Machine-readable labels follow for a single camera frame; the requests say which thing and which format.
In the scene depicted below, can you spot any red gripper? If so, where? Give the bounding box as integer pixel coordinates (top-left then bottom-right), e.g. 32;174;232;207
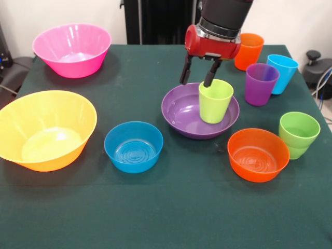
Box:
179;24;242;88

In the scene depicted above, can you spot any lime yellow cup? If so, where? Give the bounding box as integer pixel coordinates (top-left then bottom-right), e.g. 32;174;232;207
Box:
198;79;234;124

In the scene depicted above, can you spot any purple bowl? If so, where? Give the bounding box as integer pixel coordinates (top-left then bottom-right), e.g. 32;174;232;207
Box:
161;82;240;140

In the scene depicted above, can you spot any black computer tower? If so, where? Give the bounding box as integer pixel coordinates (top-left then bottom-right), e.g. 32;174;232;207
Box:
0;23;13;76

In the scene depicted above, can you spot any orange cup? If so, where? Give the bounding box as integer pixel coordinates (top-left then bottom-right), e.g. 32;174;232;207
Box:
234;33;265;71

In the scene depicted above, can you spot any purple cup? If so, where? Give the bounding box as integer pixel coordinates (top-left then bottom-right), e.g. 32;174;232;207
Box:
244;63;280;107

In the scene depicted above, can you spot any blue cup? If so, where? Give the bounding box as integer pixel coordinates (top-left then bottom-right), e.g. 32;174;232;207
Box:
267;54;299;95

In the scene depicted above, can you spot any small blue bowl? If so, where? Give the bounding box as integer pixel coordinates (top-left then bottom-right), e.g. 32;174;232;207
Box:
104;121;164;174

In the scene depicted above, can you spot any green cup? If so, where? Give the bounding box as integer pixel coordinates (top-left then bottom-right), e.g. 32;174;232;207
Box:
285;144;311;160
279;112;321;150

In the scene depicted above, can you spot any small orange bowl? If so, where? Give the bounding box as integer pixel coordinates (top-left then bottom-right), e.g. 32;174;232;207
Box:
227;128;291;183

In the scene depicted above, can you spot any black equipment with knob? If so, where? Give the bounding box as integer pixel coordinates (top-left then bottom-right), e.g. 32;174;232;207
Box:
302;50;332;90

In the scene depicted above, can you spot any dark green tablecloth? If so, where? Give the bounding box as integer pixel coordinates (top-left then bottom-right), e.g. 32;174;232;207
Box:
0;44;332;249

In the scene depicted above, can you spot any large pink bowl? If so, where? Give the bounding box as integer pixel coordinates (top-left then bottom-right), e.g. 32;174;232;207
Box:
32;23;113;79

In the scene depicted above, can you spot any large orange yellow bowl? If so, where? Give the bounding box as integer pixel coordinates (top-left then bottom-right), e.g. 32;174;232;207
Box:
0;90;98;172

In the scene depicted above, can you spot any blue cable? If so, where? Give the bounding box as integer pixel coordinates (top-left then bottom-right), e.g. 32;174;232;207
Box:
312;66;332;109

